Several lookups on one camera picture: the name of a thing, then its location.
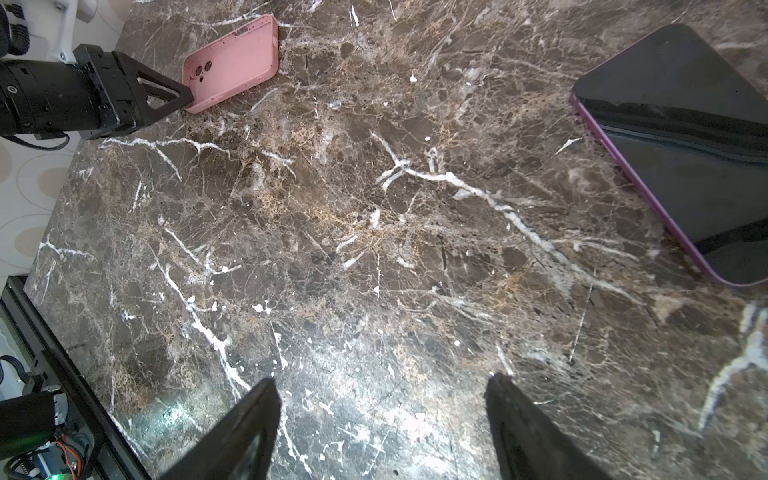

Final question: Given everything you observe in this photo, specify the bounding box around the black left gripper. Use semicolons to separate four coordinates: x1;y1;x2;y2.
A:
1;44;194;140

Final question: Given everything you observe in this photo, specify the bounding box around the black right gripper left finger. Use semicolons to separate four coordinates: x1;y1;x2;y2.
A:
162;378;281;480

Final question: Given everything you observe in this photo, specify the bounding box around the pink phone case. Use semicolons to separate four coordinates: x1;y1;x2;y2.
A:
183;15;279;114

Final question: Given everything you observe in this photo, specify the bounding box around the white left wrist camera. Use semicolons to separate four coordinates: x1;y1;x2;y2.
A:
1;0;98;65

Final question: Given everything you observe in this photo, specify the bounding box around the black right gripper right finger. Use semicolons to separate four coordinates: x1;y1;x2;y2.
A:
485;373;609;480

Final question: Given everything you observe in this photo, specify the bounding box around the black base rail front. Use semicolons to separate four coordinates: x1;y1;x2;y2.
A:
1;277;150;479

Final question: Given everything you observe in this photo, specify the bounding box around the black phone purple edge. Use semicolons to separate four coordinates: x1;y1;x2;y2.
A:
570;24;767;287

